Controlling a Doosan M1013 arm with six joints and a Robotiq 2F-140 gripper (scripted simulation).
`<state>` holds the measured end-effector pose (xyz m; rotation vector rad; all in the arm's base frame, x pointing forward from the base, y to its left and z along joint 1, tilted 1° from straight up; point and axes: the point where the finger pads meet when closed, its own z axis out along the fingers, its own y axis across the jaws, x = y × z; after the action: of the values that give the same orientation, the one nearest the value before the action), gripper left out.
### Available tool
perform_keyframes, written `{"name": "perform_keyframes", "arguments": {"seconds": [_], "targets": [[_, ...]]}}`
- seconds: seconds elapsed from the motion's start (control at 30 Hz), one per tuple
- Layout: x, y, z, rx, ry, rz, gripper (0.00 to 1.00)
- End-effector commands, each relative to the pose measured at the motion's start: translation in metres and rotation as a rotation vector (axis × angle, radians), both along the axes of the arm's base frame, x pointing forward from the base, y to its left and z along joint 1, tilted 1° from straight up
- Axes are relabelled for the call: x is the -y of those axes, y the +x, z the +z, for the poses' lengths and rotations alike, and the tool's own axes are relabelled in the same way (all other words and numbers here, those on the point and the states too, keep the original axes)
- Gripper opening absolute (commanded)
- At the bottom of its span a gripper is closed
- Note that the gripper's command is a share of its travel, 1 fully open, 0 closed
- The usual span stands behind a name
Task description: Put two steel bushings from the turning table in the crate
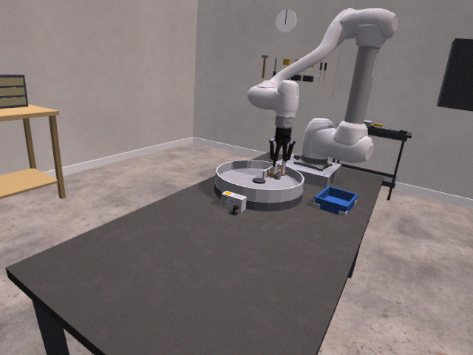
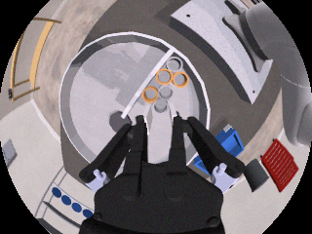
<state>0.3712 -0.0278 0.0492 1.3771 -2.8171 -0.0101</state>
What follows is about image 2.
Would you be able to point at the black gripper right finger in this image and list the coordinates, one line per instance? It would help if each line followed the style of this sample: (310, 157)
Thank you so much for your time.
(224, 168)

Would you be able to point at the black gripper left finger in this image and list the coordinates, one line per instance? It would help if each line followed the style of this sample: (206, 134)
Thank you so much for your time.
(106, 165)

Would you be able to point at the grey round turning table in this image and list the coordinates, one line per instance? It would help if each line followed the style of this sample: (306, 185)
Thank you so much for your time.
(105, 77)

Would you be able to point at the blue plastic crate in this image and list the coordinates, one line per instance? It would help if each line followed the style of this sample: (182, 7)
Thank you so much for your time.
(230, 142)

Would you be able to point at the grey metal bushing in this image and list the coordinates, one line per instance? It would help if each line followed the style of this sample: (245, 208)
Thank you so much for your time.
(160, 111)
(168, 97)
(179, 62)

